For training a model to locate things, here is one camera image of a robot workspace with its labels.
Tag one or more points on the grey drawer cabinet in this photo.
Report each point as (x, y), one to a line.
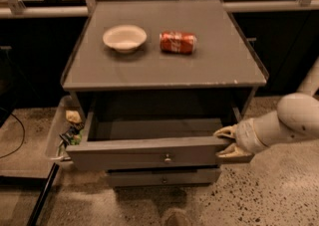
(223, 70)

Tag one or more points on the white paper bowl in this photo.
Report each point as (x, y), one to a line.
(124, 38)

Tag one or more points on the grey bottom drawer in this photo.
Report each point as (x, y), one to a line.
(163, 177)

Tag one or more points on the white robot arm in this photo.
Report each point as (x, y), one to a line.
(295, 119)

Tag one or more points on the crumpled beige wrapper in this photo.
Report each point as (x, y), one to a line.
(73, 117)

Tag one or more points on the grey drawer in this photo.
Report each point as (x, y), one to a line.
(163, 177)
(166, 136)

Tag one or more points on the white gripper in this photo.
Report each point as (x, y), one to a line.
(246, 136)

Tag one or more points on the green snack bag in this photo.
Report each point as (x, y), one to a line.
(73, 135)

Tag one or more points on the red cola can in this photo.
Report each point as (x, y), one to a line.
(177, 42)

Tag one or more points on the black floor bar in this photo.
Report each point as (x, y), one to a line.
(43, 195)

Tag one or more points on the grey top drawer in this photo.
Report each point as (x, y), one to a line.
(166, 136)

